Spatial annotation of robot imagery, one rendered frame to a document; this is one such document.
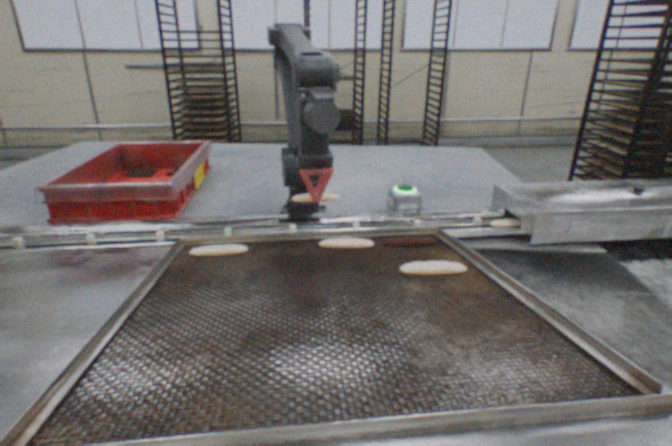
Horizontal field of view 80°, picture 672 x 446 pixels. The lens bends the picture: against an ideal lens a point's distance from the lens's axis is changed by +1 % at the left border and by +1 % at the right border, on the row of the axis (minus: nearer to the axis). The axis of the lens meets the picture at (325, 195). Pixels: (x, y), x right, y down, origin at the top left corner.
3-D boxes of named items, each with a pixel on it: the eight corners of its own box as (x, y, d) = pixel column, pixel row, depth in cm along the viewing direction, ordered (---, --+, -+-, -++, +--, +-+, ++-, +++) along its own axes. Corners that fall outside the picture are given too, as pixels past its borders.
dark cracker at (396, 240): (433, 239, 76) (433, 233, 75) (439, 245, 72) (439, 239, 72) (380, 240, 76) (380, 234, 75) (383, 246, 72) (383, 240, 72)
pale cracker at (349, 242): (373, 241, 75) (373, 236, 74) (374, 248, 71) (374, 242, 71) (319, 241, 75) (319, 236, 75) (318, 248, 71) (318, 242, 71)
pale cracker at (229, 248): (248, 246, 73) (248, 241, 73) (247, 253, 69) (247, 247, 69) (191, 250, 72) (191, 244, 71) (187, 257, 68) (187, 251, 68)
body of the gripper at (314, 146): (300, 167, 76) (299, 128, 74) (298, 156, 86) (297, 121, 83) (333, 166, 77) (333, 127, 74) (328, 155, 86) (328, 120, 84)
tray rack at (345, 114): (354, 152, 491) (358, -10, 428) (363, 166, 436) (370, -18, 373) (305, 153, 485) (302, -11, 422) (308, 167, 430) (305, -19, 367)
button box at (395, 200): (412, 223, 109) (416, 184, 105) (422, 236, 101) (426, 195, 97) (383, 224, 108) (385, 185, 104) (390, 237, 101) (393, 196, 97)
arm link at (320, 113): (335, 61, 78) (291, 62, 76) (351, 61, 67) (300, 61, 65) (335, 123, 81) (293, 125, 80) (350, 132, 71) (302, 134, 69)
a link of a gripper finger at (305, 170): (300, 206, 79) (299, 160, 76) (299, 195, 86) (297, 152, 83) (334, 204, 80) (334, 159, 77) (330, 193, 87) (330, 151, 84)
